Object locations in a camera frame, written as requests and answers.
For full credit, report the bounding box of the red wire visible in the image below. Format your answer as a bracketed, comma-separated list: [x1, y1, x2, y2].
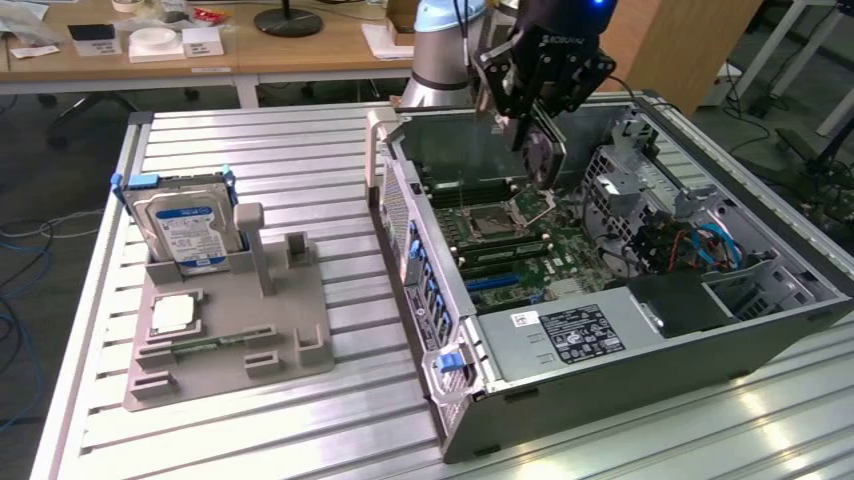
[668, 227, 690, 271]

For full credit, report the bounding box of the silver CPU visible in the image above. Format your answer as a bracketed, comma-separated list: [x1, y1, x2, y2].
[149, 294, 199, 334]

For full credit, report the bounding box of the open grey PC case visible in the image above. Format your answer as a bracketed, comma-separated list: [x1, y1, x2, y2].
[363, 89, 854, 464]

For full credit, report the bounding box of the CPU socket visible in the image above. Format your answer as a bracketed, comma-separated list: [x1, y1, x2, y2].
[466, 202, 519, 241]

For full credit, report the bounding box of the flat white box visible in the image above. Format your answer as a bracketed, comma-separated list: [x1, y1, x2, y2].
[127, 27, 188, 65]

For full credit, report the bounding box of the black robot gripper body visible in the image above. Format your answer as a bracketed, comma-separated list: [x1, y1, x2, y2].
[510, 0, 616, 89]

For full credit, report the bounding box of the small cardboard box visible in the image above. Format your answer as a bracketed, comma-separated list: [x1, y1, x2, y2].
[385, 0, 420, 34]

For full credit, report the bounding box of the installed green RAM stick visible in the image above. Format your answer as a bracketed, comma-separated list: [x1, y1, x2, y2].
[456, 239, 546, 265]

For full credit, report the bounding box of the wooden cabinet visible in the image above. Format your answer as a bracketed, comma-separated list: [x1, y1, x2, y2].
[599, 0, 766, 116]

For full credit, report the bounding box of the black and white box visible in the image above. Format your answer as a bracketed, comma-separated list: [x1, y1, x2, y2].
[65, 22, 123, 58]

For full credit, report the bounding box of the blue expansion slot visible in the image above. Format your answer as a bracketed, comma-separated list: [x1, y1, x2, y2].
[466, 274, 528, 295]

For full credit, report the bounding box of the small white box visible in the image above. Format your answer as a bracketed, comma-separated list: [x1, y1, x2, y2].
[180, 25, 227, 59]

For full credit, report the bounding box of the hard disk with blue bracket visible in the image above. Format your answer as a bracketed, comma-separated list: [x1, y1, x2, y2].
[108, 168, 252, 277]

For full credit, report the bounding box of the black RAM slot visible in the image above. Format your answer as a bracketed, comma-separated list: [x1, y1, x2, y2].
[432, 191, 515, 206]

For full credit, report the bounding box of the loose green RAM stick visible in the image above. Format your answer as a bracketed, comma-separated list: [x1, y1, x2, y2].
[169, 332, 259, 354]

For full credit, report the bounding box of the blue wire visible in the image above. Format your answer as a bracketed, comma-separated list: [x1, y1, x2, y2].
[692, 222, 746, 271]

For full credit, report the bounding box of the white paper stack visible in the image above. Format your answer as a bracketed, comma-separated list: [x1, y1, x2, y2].
[361, 22, 416, 60]

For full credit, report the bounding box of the white desk frame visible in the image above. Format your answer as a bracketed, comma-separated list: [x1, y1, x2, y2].
[730, 0, 854, 136]

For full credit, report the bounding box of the clear plastic bag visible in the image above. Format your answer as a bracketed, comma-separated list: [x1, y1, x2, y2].
[0, 0, 61, 45]

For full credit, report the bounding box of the gpu card with metal bracket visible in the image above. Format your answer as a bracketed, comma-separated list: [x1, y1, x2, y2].
[492, 84, 570, 191]

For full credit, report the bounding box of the light wooden desk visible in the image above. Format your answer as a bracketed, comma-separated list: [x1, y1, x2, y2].
[0, 0, 602, 109]

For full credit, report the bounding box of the grey power supply unit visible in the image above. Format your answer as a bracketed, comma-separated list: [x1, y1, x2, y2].
[476, 287, 668, 381]

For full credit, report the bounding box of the black round lamp base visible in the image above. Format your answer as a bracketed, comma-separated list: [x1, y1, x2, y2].
[252, 0, 324, 39]

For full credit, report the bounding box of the green motherboard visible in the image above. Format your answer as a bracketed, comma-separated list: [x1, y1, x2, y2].
[426, 177, 632, 314]

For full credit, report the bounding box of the metal socket cover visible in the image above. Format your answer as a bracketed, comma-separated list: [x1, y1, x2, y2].
[510, 187, 559, 224]

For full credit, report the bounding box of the white round roll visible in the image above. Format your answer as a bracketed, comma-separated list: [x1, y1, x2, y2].
[131, 28, 176, 50]

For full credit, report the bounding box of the grey parts rack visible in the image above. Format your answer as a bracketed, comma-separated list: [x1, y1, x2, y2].
[123, 202, 335, 414]

